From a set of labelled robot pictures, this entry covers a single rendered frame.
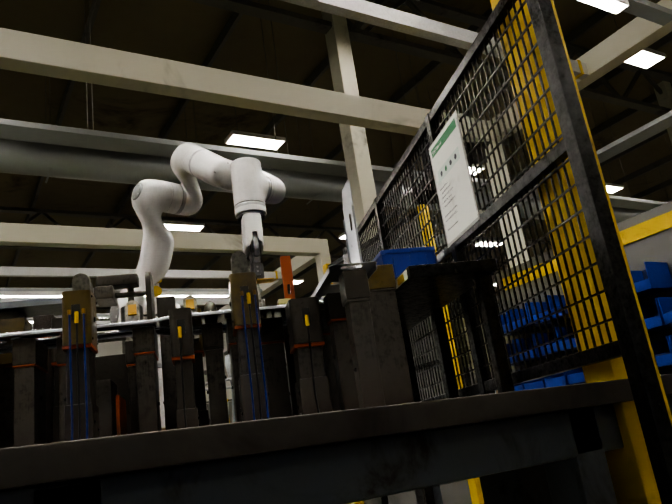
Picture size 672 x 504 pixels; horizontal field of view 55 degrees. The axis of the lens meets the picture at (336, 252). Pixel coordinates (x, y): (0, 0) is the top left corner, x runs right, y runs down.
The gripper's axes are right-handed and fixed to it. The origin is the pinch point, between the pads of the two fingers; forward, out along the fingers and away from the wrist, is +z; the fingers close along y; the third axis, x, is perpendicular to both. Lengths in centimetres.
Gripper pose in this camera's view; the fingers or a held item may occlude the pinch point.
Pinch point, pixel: (257, 272)
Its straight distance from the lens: 167.9
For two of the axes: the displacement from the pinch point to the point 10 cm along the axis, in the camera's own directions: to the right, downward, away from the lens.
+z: 1.4, 9.5, -2.9
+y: 1.9, -3.1, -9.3
